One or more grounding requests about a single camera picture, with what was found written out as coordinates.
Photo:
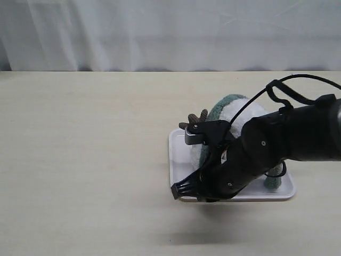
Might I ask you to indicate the white plush snowman toy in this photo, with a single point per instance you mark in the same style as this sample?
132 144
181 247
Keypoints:
225 109

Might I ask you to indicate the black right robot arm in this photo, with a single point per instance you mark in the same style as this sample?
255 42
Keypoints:
306 134

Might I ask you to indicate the green knitted cloth piece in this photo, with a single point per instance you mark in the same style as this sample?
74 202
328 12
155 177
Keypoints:
272 182

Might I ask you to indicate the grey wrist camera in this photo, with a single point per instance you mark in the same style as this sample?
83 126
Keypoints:
212 133

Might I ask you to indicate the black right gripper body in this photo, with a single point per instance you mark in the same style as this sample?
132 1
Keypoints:
253 154

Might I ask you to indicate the white backdrop curtain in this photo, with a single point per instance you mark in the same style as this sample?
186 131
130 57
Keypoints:
170 35

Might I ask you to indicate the white plastic tray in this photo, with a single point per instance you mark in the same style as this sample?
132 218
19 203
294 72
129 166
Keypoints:
254 192

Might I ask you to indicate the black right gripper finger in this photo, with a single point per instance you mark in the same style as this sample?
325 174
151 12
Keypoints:
194 185

